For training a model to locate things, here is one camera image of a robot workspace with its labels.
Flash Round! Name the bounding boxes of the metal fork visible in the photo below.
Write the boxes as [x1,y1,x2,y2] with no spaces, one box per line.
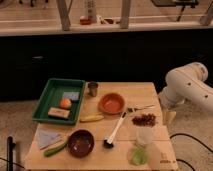
[127,105,154,113]

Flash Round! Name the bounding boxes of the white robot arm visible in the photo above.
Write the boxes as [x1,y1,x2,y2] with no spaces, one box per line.
[158,62,213,125]

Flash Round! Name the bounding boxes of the orange bowl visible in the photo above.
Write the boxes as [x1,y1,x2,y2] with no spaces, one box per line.
[98,93,125,115]

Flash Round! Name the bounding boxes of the dark purple bowl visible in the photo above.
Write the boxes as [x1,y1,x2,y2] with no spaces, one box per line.
[67,129,95,158]

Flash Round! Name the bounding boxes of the pile of brown nuts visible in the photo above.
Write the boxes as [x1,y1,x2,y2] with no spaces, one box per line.
[132,114,156,127]

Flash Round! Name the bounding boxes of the clear plastic cup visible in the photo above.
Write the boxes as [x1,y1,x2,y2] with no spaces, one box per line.
[136,127,154,146]

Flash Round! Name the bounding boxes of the yellow banana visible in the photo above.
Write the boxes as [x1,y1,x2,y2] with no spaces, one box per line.
[80,115,104,122]

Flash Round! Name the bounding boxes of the metal cup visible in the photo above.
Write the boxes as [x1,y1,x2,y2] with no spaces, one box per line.
[87,81,98,97]

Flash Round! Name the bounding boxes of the blue sponge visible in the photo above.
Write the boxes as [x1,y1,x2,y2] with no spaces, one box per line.
[62,92,80,102]

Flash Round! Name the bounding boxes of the orange fruit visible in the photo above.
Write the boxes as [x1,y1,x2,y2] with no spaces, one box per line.
[59,98,72,109]

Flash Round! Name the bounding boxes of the green plastic tray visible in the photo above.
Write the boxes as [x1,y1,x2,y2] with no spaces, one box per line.
[32,78,85,125]

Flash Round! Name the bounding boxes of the brown wooden block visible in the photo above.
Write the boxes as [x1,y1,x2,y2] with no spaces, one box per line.
[48,107,70,119]

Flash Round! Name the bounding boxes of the green cucumber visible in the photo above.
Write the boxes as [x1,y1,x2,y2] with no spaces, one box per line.
[43,142,67,157]

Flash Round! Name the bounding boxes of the grey folded cloth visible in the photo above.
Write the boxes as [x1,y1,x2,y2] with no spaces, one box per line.
[36,129,62,150]

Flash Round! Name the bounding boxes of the red object on shelf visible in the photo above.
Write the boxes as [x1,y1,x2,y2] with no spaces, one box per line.
[79,16,92,25]

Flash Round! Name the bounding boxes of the black stand on floor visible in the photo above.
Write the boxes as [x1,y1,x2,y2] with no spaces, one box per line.
[6,136,16,171]

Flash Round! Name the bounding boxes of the black cable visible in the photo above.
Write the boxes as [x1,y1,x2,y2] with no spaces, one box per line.
[169,132,213,171]

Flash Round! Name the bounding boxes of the white handled black brush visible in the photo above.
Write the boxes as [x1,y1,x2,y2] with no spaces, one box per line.
[103,112,126,149]

